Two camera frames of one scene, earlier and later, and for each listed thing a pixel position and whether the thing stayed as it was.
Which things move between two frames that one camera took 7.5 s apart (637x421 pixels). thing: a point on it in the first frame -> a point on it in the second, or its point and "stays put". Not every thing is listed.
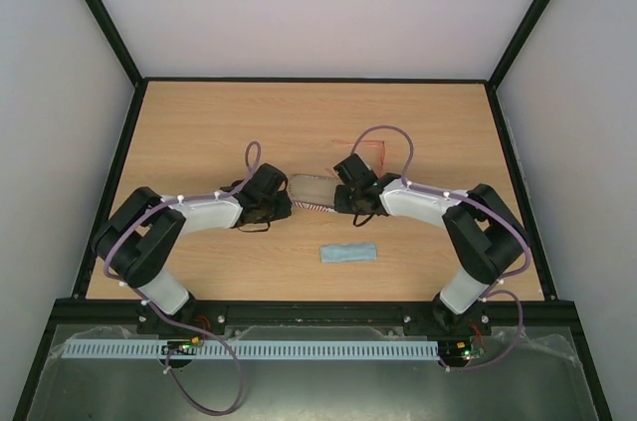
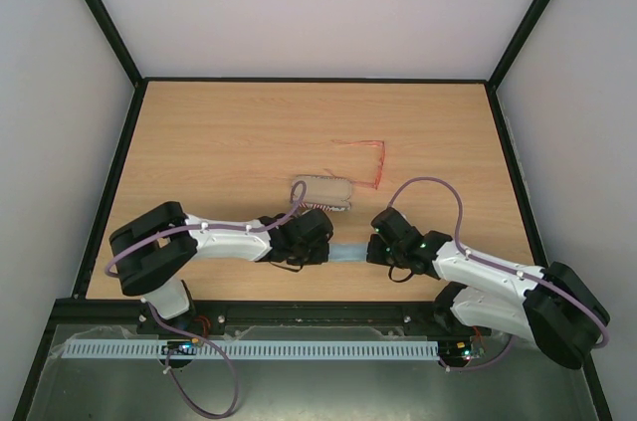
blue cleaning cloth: [348, 253] stays put
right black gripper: [343, 190] -> [373, 250]
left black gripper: [285, 211] -> [320, 256]
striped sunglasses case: [317, 192] stays put
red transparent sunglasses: [370, 152] stays put
